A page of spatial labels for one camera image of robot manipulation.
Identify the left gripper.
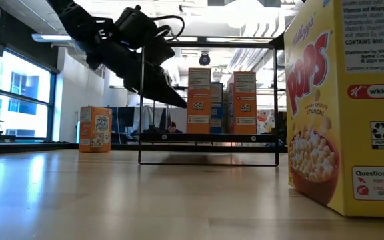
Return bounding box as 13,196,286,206
85,36,188,109

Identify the orange Mini-Wheats cereal box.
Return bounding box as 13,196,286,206
225,71,258,135
187,67,212,135
78,105,113,153

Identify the blue Rice Krispies cereal box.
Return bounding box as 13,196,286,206
210,82,227,135

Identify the yellow Corn Pops cereal box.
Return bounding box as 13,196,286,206
283,0,384,219

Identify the gray cloth divider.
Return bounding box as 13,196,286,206
133,105,188,134

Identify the dark monitor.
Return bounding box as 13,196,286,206
110,106,136,135

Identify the person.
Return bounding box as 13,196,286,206
167,121,183,134

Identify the black overhead beam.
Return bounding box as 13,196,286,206
165,35,277,45

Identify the long ceiling light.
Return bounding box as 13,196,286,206
31,33,74,43

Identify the colourful cartoon poster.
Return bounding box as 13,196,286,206
257,109,277,134

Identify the large window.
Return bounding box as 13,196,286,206
0,49,58,143

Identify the black round hanging camera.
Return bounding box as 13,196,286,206
198,52,211,67

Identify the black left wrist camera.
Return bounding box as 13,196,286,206
114,4,157,47

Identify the black camera cable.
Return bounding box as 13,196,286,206
151,14,186,43

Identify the wooden shelf with black frame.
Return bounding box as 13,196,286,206
137,41,280,167

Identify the black aluminium table frame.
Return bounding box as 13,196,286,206
0,142,288,154

